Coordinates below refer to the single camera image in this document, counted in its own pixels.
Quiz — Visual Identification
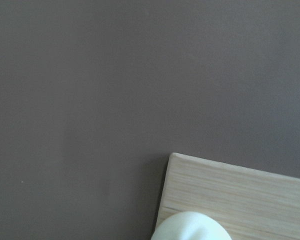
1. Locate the wooden cutting board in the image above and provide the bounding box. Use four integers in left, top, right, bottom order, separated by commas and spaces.
156, 152, 300, 240

